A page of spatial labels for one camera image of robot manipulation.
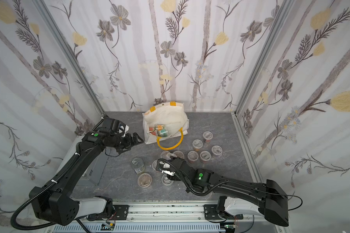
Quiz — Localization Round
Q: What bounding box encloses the jar row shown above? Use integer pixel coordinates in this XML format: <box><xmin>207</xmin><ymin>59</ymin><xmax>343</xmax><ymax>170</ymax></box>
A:
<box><xmin>173</xmin><ymin>150</ymin><xmax>185</xmax><ymax>159</ymax></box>
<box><xmin>199</xmin><ymin>151</ymin><xmax>212</xmax><ymax>163</ymax></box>
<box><xmin>160</xmin><ymin>151</ymin><xmax>171</xmax><ymax>160</ymax></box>

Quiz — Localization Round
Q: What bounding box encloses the small clear seed jar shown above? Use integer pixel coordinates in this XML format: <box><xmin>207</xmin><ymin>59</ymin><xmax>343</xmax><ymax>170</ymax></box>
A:
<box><xmin>161</xmin><ymin>174</ymin><xmax>174</xmax><ymax>186</ymax></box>

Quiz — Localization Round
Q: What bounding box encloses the silver lid jar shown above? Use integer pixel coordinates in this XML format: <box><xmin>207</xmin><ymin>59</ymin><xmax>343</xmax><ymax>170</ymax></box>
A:
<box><xmin>130</xmin><ymin>157</ymin><xmax>145</xmax><ymax>175</ymax></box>

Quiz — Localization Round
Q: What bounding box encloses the green label jar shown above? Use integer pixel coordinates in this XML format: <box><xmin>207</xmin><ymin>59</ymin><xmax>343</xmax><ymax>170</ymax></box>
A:
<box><xmin>157</xmin><ymin>128</ymin><xmax>169</xmax><ymax>137</ymax></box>

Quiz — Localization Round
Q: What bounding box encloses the red label seed jar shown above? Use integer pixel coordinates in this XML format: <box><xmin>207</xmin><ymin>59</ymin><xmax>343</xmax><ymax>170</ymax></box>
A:
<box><xmin>192</xmin><ymin>139</ymin><xmax>203</xmax><ymax>151</ymax></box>

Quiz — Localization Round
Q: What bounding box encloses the white canvas tote bag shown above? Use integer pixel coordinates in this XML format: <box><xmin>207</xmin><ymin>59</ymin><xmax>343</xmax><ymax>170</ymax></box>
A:
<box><xmin>143</xmin><ymin>101</ymin><xmax>189</xmax><ymax>150</ymax></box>

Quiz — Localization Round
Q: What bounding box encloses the large clear seed jar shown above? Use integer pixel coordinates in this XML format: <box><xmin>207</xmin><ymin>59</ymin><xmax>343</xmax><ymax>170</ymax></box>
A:
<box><xmin>138</xmin><ymin>173</ymin><xmax>152</xmax><ymax>188</ymax></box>

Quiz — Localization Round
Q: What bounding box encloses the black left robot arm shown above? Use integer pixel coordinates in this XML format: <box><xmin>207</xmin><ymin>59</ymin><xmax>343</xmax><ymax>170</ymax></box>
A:
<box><xmin>10</xmin><ymin>116</ymin><xmax>144</xmax><ymax>231</ymax></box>

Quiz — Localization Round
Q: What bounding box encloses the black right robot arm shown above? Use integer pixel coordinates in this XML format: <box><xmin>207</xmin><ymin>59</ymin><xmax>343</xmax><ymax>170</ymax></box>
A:
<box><xmin>156</xmin><ymin>157</ymin><xmax>303</xmax><ymax>227</ymax></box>

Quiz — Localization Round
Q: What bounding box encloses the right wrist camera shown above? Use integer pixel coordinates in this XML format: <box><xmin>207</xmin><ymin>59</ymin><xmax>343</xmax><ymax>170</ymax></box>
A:
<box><xmin>157</xmin><ymin>163</ymin><xmax>175</xmax><ymax>176</ymax></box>

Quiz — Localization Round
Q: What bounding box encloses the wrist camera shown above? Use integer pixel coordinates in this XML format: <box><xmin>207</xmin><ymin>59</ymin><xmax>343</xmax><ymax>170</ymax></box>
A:
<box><xmin>157</xmin><ymin>163</ymin><xmax>175</xmax><ymax>176</ymax></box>
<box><xmin>118</xmin><ymin>124</ymin><xmax>129</xmax><ymax>137</ymax></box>

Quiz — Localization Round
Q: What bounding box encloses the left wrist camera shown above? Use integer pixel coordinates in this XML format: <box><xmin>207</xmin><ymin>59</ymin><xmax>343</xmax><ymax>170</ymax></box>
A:
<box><xmin>118</xmin><ymin>124</ymin><xmax>129</xmax><ymax>137</ymax></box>

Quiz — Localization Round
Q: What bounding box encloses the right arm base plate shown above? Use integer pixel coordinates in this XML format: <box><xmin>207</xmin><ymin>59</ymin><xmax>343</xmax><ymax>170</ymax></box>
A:
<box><xmin>203</xmin><ymin>204</ymin><xmax>244</xmax><ymax>222</ymax></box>

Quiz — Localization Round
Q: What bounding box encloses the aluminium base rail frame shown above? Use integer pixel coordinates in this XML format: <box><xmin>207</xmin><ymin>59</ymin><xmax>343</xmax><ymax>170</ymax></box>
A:
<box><xmin>44</xmin><ymin>200</ymin><xmax>287</xmax><ymax>233</ymax></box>

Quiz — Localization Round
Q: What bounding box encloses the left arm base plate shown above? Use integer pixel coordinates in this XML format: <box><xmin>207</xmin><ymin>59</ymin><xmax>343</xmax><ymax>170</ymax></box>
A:
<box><xmin>87</xmin><ymin>204</ymin><xmax>129</xmax><ymax>221</ymax></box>

